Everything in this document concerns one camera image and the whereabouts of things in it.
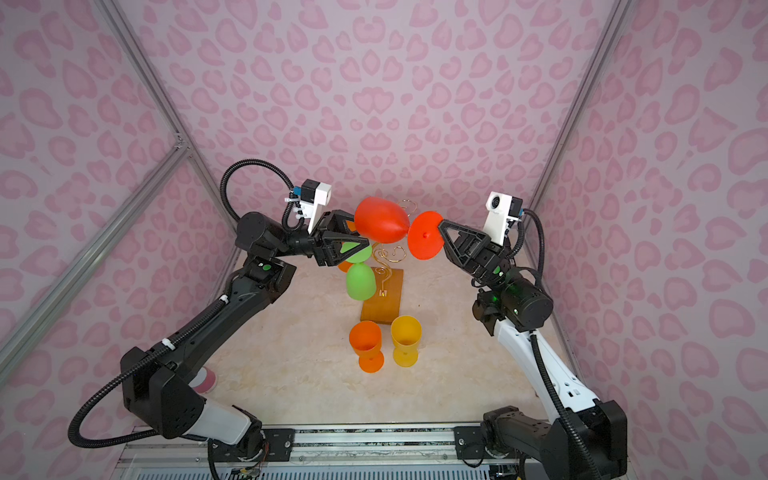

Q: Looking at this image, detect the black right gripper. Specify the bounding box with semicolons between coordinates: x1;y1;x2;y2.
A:
437;233;528;300

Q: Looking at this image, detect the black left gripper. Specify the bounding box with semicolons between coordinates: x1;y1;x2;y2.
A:
274;213;373;273

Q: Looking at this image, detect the red wine glass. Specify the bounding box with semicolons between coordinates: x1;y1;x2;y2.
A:
354;197;445;260

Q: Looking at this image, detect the green wine glass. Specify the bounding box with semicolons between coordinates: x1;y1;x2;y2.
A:
344;246;377;301

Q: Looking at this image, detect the yellow wine glass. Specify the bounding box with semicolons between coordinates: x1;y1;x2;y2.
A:
390;315;422;368

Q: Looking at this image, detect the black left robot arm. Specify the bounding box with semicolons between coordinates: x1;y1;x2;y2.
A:
67;159;369;460

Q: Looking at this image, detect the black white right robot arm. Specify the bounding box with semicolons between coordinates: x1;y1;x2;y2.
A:
437;219;628;479

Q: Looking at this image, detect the wooden rack base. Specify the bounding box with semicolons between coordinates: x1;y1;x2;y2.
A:
360;268;404;325

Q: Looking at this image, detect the pink round object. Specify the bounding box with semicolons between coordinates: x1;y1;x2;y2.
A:
189;366;217;394

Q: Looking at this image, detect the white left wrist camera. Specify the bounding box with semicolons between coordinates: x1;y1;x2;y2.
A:
286;179;332;233

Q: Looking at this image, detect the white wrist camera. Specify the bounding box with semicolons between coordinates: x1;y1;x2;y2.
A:
286;179;332;233
482;191;523;246

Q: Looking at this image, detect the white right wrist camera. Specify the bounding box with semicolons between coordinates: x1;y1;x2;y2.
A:
482;191;523;246

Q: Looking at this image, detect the gold wire glass rack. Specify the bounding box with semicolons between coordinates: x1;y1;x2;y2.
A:
372;243;407;297

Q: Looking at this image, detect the aluminium corner frame post right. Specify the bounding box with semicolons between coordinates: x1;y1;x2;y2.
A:
529;0;637;211

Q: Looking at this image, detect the aluminium corner frame post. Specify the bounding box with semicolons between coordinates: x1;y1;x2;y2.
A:
93;0;235;229
529;0;637;211

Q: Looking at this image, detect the aluminium corner frame post left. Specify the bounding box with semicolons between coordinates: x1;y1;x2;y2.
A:
93;0;235;229

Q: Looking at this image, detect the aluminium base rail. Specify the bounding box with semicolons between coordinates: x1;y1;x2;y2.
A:
113;422;631;480

